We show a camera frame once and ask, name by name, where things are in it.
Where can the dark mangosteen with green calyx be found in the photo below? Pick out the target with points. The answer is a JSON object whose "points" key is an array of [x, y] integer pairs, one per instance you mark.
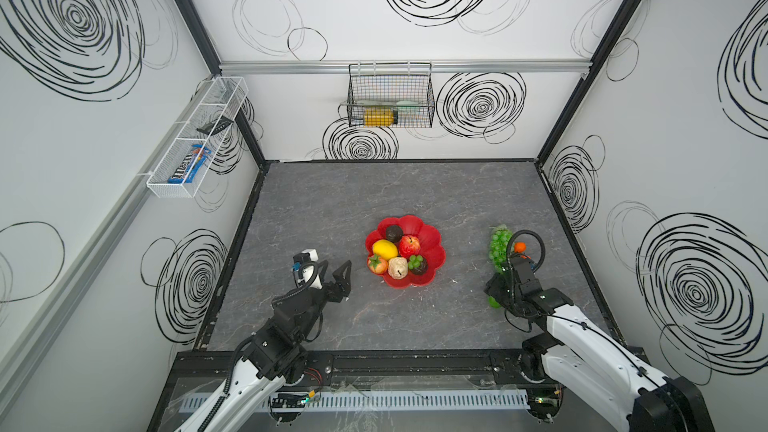
{"points": [[417, 265]]}

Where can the yellow fake lemon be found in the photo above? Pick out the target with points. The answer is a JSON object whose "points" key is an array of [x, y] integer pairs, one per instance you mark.
{"points": [[385, 249]]}

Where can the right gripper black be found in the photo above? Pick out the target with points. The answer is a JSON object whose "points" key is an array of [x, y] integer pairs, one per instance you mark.
{"points": [[504, 286]]}

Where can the fake red apple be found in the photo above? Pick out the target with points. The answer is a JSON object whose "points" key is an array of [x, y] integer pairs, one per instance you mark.
{"points": [[409, 245]]}

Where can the black wire wall basket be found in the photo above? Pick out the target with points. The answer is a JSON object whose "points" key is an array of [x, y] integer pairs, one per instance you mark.
{"points": [[406, 87]]}

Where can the grey slotted cable duct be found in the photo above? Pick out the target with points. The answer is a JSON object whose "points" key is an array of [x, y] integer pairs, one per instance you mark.
{"points": [[390, 400]]}

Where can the blue candy packet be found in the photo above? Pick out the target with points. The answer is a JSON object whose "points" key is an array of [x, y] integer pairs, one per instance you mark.
{"points": [[187, 169]]}

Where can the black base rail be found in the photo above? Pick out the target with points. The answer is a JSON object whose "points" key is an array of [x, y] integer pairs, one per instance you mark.
{"points": [[334, 368]]}

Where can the yellow box in basket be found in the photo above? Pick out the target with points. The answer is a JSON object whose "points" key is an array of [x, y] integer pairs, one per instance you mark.
{"points": [[379, 117]]}

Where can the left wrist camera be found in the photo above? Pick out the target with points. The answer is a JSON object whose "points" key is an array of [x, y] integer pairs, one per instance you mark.
{"points": [[303, 269]]}

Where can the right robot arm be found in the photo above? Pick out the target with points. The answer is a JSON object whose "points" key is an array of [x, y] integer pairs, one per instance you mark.
{"points": [[626, 391]]}

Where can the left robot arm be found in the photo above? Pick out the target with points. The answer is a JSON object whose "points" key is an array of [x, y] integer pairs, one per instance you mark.
{"points": [[230, 405]]}

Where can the fake red strawberry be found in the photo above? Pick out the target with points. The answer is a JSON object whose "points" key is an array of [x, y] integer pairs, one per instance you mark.
{"points": [[377, 265]]}

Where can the black remote control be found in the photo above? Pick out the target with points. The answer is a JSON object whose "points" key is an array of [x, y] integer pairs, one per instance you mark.
{"points": [[215, 127]]}

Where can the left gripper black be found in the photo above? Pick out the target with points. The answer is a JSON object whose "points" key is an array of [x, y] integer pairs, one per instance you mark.
{"points": [[330, 290]]}

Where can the green fake grape bunch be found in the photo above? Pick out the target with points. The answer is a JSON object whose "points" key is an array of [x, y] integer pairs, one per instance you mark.
{"points": [[500, 238]]}

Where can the black fake avocado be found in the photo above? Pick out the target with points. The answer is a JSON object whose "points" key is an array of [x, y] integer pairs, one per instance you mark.
{"points": [[394, 233]]}

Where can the red flower-shaped fruit bowl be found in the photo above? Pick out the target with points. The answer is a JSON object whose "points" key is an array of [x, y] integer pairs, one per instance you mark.
{"points": [[431, 249]]}

